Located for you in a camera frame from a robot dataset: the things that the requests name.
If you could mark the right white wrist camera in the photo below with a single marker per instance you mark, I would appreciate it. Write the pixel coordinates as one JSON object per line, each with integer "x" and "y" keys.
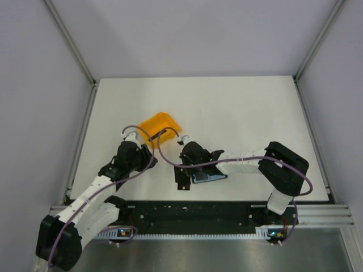
{"x": 184, "y": 139}

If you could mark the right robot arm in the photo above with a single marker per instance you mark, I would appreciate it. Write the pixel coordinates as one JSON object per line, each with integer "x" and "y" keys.
{"x": 284, "y": 169}

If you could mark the black credit card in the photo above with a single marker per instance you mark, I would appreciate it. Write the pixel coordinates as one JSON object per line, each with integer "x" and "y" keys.
{"x": 200, "y": 177}

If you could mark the grey cable duct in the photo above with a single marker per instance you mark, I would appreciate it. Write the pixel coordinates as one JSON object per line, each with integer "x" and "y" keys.
{"x": 260, "y": 234}

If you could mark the yellow plastic bin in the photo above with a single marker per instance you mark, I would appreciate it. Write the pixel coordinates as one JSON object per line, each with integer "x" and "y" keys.
{"x": 157, "y": 123}

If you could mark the left aluminium frame post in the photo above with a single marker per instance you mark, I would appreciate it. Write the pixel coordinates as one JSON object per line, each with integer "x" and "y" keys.
{"x": 69, "y": 41}

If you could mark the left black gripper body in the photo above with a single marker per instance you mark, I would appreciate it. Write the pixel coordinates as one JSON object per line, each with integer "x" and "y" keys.
{"x": 141, "y": 159}

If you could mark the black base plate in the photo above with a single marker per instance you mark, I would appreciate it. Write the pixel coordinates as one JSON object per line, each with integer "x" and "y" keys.
{"x": 201, "y": 217}

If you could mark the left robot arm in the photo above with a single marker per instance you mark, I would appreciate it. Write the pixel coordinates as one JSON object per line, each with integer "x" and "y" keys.
{"x": 63, "y": 237}

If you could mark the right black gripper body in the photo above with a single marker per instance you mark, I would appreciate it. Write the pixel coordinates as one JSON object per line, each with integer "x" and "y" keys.
{"x": 195, "y": 169}

